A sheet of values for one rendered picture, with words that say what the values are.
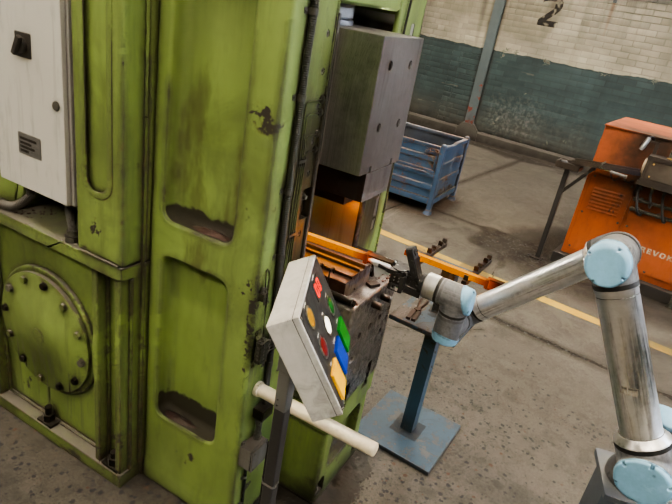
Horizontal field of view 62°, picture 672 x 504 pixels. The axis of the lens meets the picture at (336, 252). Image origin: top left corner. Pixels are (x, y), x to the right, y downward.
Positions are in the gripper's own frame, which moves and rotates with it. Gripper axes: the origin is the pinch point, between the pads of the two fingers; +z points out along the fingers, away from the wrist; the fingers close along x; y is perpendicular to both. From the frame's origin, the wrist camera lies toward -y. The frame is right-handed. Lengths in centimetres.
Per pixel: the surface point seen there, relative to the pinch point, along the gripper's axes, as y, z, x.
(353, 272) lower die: 5.8, 4.1, -4.8
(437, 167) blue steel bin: 55, 89, 357
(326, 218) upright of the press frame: 2.2, 31.8, 22.7
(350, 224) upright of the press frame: 1.0, 20.9, 22.7
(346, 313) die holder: 15.1, -1.1, -16.0
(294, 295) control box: -14, -7, -64
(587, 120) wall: 25, 2, 762
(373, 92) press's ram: -56, 4, -18
